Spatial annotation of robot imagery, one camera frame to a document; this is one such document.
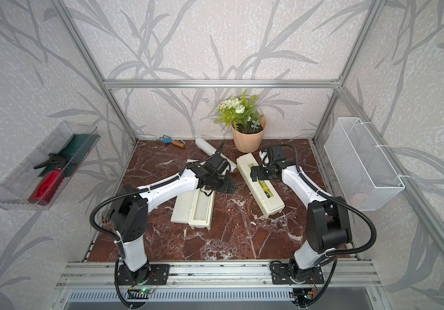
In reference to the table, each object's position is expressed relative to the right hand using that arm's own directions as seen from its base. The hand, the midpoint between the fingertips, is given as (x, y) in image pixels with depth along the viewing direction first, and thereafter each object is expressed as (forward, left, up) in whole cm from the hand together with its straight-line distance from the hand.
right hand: (259, 172), depth 91 cm
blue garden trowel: (+34, +55, -11) cm, 65 cm away
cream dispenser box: (-10, -1, -4) cm, 10 cm away
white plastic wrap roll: (+22, +26, -9) cm, 35 cm away
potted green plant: (+28, +5, +5) cm, 29 cm away
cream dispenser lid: (-17, +35, -3) cm, 39 cm away
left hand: (-7, +15, -2) cm, 17 cm away
